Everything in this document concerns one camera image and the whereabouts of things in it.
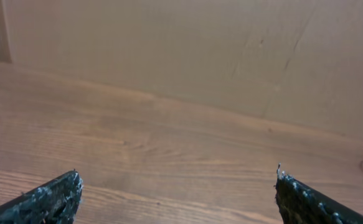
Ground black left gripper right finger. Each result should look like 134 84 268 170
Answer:
275 167 363 224

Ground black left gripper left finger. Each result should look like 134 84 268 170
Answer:
0 170 83 224

